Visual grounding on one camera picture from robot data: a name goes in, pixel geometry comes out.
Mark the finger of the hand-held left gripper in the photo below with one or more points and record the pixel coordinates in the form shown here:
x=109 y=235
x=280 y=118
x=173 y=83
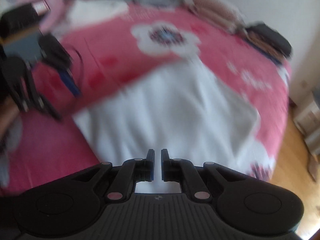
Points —
x=35 y=100
x=71 y=83

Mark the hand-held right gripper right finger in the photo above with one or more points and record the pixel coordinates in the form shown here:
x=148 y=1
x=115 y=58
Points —
x=162 y=165

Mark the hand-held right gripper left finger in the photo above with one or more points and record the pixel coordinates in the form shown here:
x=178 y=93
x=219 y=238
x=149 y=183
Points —
x=152 y=165

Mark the white sweatshirt with bear outline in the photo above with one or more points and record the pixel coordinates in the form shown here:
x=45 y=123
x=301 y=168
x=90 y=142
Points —
x=175 y=110

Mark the person's left hand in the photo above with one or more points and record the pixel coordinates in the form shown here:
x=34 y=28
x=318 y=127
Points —
x=7 y=117

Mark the pink cloth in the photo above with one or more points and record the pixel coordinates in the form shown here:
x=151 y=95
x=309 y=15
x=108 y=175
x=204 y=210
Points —
x=52 y=0

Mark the pink floral blanket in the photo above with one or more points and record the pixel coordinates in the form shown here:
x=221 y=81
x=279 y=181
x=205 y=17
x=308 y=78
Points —
x=112 y=55

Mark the white fleece garment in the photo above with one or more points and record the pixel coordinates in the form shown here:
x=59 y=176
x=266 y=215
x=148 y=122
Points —
x=95 y=10

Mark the white water dispenser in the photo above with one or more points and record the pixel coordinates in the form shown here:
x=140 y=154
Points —
x=307 y=120

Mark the brown cardboard piece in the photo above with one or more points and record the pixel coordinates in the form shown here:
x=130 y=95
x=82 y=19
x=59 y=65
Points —
x=315 y=167

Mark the folded pink checked sweater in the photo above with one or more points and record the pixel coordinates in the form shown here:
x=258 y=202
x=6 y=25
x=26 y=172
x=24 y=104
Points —
x=215 y=7

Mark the folded black garment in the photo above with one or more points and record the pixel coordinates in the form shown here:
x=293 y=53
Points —
x=272 y=37

